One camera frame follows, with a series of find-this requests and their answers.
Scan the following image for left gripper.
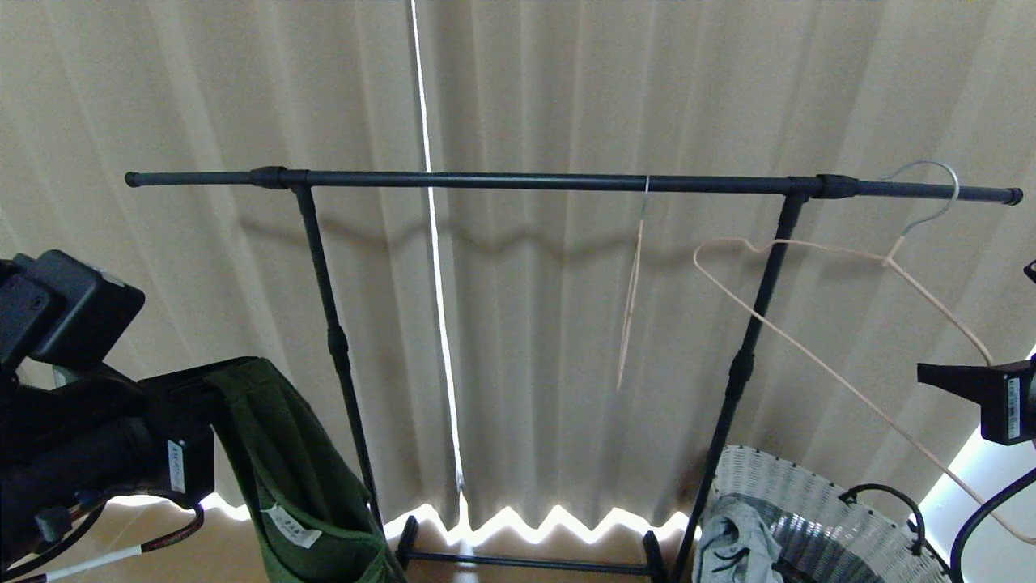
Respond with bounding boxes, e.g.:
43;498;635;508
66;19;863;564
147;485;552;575
0;356;218;560

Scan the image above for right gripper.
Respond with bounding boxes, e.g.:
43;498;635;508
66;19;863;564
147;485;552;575
917;259;1036;446

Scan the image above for pink clothes hanger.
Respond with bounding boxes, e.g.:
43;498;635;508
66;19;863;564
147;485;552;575
617;177;651;392
694;160;1036;545

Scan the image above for green long-sleeved shirt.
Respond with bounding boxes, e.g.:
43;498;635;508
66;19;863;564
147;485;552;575
202;356;410;583

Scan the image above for pale grey shorts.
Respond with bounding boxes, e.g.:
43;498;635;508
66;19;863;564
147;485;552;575
694;496;786;583

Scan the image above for white laundry basket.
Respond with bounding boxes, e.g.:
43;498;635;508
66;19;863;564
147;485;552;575
696;444;956;583

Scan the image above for black clothes rack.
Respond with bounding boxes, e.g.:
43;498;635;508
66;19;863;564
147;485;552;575
124;166;1023;583

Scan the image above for beige curtain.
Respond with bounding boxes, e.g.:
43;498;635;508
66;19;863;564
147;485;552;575
0;0;1036;560

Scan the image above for black cable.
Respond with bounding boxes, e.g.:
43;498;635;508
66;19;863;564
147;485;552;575
0;500;108;581
949;466;1036;583

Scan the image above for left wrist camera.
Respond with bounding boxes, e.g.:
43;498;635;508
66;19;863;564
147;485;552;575
0;249;146;373

